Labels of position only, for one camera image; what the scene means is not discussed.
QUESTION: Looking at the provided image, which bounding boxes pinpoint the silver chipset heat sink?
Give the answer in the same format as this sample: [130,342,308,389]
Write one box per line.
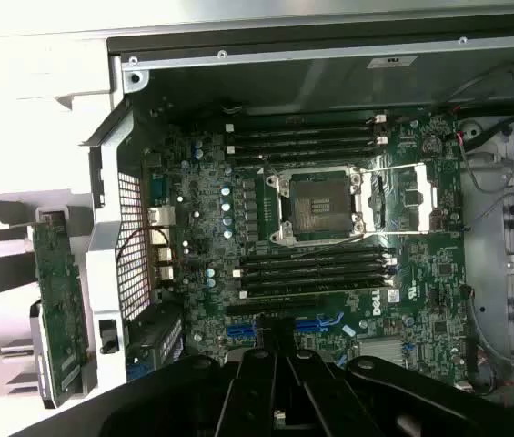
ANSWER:
[358,336,406,368]

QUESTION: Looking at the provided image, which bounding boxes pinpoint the blue expansion slot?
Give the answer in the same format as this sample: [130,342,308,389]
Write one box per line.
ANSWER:
[226,311,347,340]

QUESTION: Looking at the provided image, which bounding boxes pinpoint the green Dell motherboard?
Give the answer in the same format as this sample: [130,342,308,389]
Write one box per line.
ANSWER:
[140,107,471,392]

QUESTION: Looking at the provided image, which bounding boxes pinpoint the long black expansion slot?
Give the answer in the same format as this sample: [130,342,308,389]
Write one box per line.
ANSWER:
[224,295,319,319]

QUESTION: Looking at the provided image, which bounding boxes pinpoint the black RAM slot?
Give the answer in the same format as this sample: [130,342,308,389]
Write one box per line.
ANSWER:
[240,266,397,290]
[233,255,398,279]
[228,145,392,166]
[237,277,397,300]
[225,125,392,145]
[223,113,392,135]
[240,245,397,268]
[227,135,393,156]

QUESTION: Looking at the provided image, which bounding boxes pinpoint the thin metal locking lever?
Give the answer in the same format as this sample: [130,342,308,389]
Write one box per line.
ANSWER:
[351,227,465,239]
[359,164,426,177]

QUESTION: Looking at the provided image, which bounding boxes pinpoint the CPU socket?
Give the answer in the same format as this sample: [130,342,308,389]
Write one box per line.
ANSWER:
[263,166,367,245]

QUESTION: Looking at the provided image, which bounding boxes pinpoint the silver socket cover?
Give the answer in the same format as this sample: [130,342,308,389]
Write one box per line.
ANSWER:
[357,162,439,234]

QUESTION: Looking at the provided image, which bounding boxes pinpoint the grey parts rack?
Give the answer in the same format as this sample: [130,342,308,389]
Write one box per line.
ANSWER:
[0,190,98,411]

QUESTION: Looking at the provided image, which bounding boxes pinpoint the open black PC case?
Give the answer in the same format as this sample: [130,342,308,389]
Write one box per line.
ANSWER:
[78,11,514,411]

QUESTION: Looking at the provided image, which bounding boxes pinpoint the thin black looped wire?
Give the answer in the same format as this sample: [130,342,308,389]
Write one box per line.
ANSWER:
[117,226,180,274]

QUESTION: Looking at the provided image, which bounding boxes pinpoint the curved black wire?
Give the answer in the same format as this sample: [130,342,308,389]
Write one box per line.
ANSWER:
[438,61,514,115]

